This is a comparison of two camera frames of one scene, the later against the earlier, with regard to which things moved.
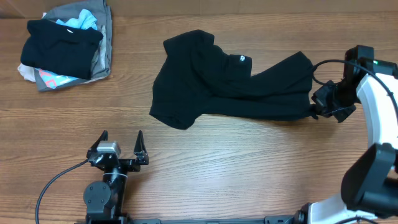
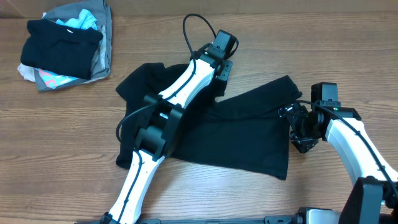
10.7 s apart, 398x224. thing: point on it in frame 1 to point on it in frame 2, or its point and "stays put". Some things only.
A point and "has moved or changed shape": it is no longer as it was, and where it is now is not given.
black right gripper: (318, 98) to (304, 143)
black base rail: (290, 219) stays put
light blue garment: (86, 20) stays put
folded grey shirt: (102, 59) stays put
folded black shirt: (55, 47) stays put
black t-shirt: (196, 75) has moved or changed shape
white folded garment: (28, 73) stays put
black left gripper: (140, 153) to (224, 71)
